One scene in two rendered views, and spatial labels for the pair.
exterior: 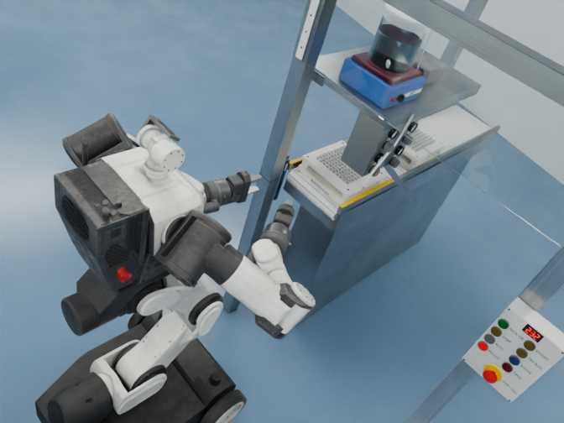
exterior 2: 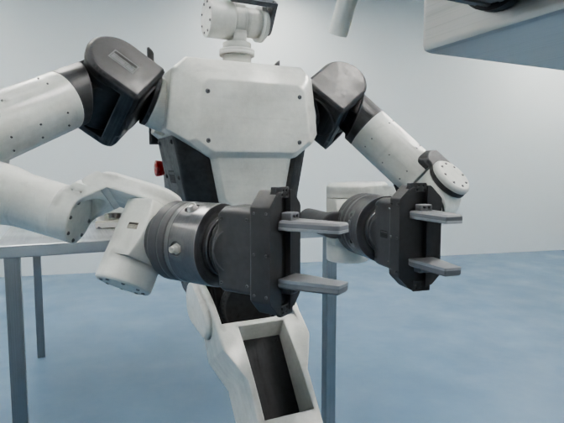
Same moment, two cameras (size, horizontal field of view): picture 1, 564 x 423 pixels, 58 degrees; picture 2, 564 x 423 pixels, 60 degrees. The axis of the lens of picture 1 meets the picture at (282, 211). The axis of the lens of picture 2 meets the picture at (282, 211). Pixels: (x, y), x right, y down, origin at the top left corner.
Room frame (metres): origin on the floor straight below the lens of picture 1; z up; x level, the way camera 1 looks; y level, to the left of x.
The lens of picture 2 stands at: (1.48, -0.41, 1.05)
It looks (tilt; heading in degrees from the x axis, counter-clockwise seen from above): 5 degrees down; 121
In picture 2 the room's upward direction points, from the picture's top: straight up
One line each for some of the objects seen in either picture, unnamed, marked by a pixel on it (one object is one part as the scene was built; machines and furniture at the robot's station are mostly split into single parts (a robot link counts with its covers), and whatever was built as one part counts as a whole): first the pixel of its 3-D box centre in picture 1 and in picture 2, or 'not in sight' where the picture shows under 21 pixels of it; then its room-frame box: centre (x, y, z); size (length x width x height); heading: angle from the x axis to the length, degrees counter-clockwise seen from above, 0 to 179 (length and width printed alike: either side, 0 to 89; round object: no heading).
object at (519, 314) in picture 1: (514, 351); not in sight; (0.97, -0.73, 1.03); 0.17 x 0.06 x 0.26; 56
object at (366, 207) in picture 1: (404, 157); not in sight; (2.10, -0.45, 0.83); 1.30 x 0.29 x 0.10; 146
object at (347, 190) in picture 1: (344, 166); not in sight; (1.67, -0.17, 0.95); 0.25 x 0.24 x 0.02; 56
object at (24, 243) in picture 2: not in sight; (153, 217); (-0.15, 1.18, 0.82); 1.50 x 1.10 x 0.04; 145
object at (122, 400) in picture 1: (128, 374); not in sight; (0.94, 0.33, 0.28); 0.21 x 0.20 x 0.13; 146
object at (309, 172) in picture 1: (340, 176); not in sight; (1.67, -0.17, 0.90); 0.24 x 0.24 x 0.02; 56
